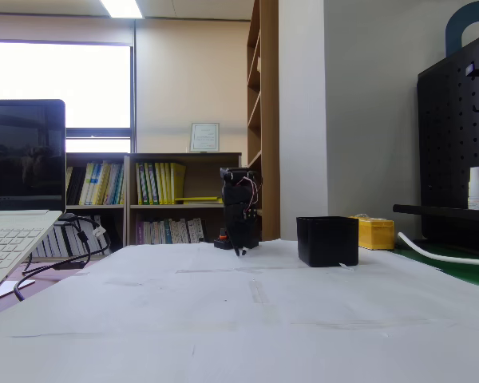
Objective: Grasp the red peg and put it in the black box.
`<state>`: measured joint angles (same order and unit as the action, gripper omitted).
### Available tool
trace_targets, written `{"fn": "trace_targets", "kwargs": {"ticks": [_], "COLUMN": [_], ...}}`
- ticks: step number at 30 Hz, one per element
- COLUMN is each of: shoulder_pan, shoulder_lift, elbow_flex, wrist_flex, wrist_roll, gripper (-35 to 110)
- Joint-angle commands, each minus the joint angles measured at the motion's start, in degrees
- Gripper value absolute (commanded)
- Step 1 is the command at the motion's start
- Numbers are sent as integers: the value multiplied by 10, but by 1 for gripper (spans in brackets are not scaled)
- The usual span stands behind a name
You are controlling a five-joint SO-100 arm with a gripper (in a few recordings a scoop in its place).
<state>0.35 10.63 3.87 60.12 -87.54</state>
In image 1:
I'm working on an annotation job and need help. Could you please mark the yellow white book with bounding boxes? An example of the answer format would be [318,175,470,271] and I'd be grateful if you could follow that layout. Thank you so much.
[79,161,96,207]

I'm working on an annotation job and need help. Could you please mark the green white book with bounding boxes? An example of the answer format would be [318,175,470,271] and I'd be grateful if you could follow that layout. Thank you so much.
[145,162,157,206]
[138,162,150,206]

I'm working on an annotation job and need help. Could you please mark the tall wooden bookshelf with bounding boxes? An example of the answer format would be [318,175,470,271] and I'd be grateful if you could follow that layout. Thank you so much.
[246,0,282,241]

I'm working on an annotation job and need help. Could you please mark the white power cable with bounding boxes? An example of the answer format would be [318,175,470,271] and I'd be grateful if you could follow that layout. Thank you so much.
[397,231,479,270]

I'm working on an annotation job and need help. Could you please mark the flat lying yellow book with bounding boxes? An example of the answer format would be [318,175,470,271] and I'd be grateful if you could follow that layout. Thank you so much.
[174,195,225,205]

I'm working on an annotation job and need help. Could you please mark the yellow cardboard box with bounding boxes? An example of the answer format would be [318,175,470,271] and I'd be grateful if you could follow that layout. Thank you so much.
[349,214,396,251]

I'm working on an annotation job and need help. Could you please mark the black binder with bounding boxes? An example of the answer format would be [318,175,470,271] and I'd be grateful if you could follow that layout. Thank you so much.
[69,165,88,207]

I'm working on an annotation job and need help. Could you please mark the white framed certificate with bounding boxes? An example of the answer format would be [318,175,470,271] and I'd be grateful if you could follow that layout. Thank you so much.
[189,122,221,154]

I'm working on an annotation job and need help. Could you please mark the low wooden bookshelf wide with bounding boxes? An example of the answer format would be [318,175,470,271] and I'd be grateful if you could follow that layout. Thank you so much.
[124,152,243,247]

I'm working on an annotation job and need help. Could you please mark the black pegboard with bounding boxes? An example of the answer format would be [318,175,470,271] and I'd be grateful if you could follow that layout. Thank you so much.
[392,28,479,251]

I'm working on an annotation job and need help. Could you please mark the window with dark frame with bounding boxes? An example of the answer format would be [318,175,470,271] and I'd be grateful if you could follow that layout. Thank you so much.
[0,38,137,155]

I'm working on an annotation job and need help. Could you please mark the dark teal arched object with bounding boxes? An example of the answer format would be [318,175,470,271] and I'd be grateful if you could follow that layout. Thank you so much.
[445,0,479,57]

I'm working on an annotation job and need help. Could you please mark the low wooden bookshelf narrow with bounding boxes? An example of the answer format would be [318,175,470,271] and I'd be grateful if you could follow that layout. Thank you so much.
[65,152,130,257]

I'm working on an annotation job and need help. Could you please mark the ceiling light panel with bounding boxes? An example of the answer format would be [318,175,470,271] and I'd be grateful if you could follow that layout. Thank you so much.
[99,0,144,19]

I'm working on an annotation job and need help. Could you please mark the red white servo cable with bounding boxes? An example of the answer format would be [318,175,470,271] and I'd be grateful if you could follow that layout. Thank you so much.
[239,176,261,213]

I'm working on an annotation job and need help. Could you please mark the black square container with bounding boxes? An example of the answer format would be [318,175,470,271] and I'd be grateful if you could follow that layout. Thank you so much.
[295,215,360,268]

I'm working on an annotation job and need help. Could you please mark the white card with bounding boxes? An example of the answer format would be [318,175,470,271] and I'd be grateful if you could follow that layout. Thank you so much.
[0,278,38,301]

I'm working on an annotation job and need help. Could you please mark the wide yellow book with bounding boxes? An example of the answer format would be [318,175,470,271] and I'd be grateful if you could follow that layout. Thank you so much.
[169,162,187,206]

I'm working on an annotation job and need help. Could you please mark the white dropper bottle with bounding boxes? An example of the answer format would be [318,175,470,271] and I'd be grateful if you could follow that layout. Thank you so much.
[467,166,479,211]

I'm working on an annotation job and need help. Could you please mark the white taped paper sheets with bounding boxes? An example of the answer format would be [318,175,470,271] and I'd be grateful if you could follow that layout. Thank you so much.
[0,238,479,383]

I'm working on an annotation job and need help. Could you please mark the green desk mat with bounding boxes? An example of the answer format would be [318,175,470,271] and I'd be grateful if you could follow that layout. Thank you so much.
[390,242,479,293]

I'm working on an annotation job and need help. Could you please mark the black looped cable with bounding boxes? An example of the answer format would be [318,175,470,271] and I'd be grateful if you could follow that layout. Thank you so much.
[22,216,113,276]
[14,217,93,302]

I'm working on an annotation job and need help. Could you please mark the white laptop dark screen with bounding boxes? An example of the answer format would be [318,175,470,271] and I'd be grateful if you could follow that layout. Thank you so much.
[0,98,67,305]

